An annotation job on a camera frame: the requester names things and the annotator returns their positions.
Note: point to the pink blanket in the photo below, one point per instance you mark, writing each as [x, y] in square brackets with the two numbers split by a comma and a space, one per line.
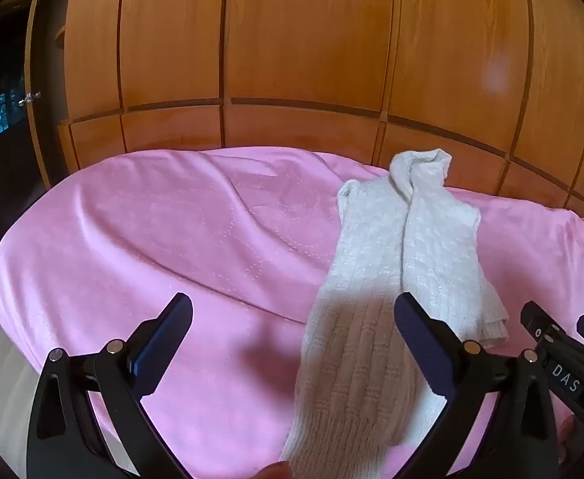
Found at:
[147, 239]

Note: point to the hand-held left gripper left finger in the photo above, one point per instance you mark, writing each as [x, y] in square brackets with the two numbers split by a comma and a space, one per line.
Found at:
[159, 342]

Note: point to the person's right hand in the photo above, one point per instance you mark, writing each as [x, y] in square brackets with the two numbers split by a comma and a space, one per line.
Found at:
[567, 441]

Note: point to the metal door knob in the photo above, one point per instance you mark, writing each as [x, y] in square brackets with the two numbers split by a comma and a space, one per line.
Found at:
[29, 98]

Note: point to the wooden wardrobe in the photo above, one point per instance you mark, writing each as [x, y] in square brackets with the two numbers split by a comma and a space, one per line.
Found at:
[297, 50]

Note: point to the white knit sweater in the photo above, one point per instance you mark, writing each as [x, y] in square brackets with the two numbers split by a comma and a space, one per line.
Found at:
[367, 284]

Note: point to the dark screen with blue lights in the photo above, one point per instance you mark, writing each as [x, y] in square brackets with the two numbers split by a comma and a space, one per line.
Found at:
[2, 105]

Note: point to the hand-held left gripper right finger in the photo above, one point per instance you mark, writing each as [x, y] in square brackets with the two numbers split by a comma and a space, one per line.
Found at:
[422, 347]

